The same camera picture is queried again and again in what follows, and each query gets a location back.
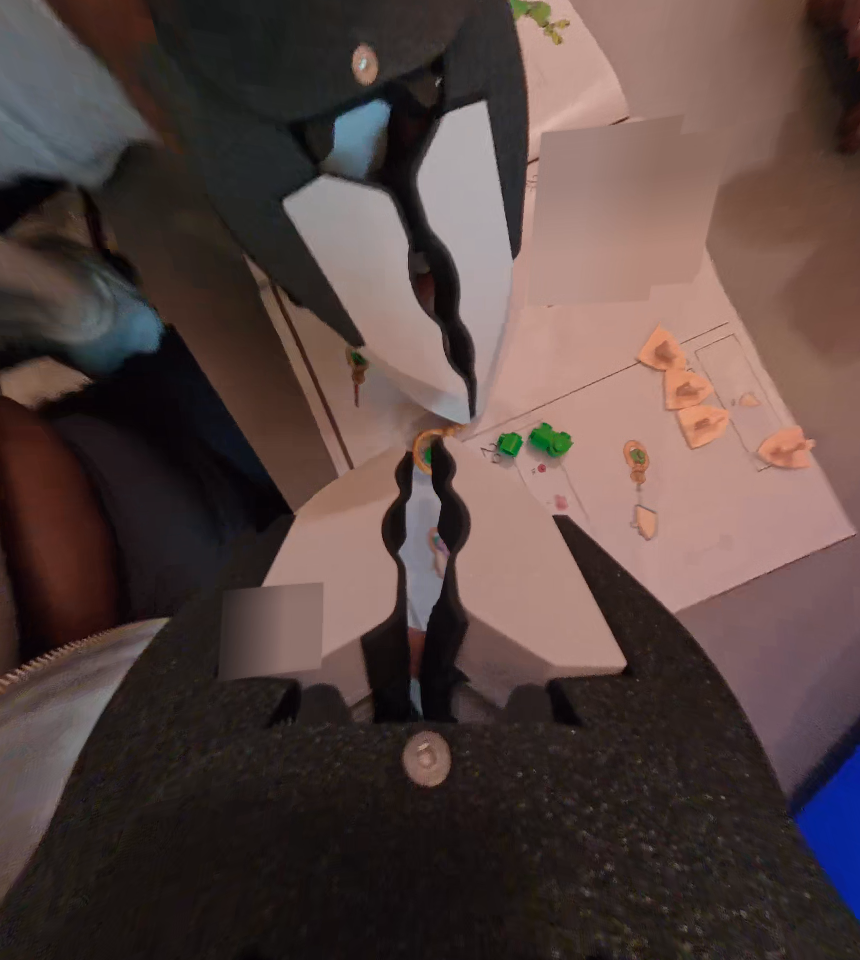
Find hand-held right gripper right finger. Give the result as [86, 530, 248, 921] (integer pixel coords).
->
[422, 438, 629, 720]

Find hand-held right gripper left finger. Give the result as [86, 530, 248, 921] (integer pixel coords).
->
[261, 450, 417, 717]

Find gold ring toy piece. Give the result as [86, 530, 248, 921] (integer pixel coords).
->
[412, 423, 469, 478]

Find person's grey zip jacket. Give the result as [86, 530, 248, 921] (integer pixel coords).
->
[0, 618, 170, 960]

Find blue plastic bin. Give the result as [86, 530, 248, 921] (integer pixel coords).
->
[790, 693, 860, 960]

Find person's leg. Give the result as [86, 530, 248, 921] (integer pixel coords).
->
[0, 393, 120, 646]

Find grey desk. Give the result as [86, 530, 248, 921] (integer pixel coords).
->
[122, 0, 860, 811]

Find white instruction booklet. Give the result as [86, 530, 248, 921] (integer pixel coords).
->
[250, 0, 858, 612]

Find person's left forearm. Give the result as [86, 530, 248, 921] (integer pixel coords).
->
[0, 0, 198, 189]

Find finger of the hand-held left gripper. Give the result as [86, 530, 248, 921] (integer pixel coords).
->
[392, 99, 515, 423]
[282, 101, 476, 423]

